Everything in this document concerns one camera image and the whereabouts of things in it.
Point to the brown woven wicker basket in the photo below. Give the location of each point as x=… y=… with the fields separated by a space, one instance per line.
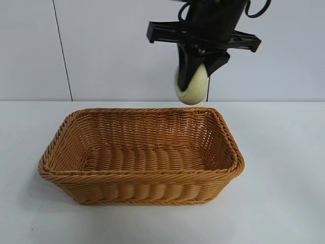
x=139 y=162

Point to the pale yellow egg yolk pastry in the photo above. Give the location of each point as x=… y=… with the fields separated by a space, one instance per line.
x=196 y=89

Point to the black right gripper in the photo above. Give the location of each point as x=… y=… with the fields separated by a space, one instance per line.
x=213 y=23

